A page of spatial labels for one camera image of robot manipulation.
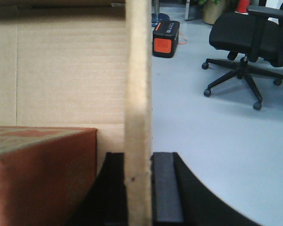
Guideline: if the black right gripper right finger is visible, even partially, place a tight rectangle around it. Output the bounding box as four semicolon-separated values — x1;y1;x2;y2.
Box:
151;152;257;226

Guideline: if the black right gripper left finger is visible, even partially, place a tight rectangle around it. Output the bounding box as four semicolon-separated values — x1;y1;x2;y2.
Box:
67;153;128;226

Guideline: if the large brown cardboard box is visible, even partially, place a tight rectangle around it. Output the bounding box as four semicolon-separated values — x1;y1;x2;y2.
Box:
0;0;154;226

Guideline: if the red printed cardboard box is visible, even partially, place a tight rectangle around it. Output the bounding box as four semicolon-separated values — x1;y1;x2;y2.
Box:
0;126;97;226

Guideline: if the black orange power station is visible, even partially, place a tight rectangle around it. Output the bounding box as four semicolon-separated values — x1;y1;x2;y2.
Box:
152;20;180;58

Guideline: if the black office chair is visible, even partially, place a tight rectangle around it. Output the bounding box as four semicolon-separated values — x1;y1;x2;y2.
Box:
201;3;283;110

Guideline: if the beige plant pot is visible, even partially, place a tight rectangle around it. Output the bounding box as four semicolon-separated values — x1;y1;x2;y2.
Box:
202;0;228;24

